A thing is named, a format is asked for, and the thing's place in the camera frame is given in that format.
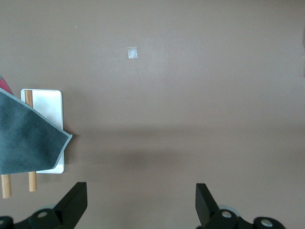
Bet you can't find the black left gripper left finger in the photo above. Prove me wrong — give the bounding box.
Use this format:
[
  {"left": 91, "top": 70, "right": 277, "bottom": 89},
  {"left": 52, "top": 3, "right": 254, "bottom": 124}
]
[{"left": 14, "top": 182, "right": 88, "bottom": 229}]

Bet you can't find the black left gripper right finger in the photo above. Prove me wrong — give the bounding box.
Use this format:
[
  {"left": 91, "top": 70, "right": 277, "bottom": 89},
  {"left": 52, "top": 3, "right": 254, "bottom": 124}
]
[{"left": 195, "top": 183, "right": 240, "bottom": 229}]

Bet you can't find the grey cloth with red underside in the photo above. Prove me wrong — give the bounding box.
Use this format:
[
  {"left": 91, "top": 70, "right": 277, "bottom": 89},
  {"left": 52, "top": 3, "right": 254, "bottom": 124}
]
[{"left": 0, "top": 75, "right": 73, "bottom": 176}]

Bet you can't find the wooden rod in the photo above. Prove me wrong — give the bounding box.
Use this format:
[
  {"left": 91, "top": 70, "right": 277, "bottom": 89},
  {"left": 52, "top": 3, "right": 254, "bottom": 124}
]
[
  {"left": 24, "top": 90, "right": 38, "bottom": 192},
  {"left": 1, "top": 174, "right": 12, "bottom": 199}
]

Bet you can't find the white rectangular tray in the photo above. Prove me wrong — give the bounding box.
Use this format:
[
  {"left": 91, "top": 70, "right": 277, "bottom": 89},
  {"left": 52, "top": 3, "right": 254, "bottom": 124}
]
[{"left": 20, "top": 88, "right": 65, "bottom": 174}]

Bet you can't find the clear tape piece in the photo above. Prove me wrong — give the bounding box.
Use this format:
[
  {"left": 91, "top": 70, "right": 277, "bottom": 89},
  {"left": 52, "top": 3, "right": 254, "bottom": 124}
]
[{"left": 127, "top": 46, "right": 139, "bottom": 60}]

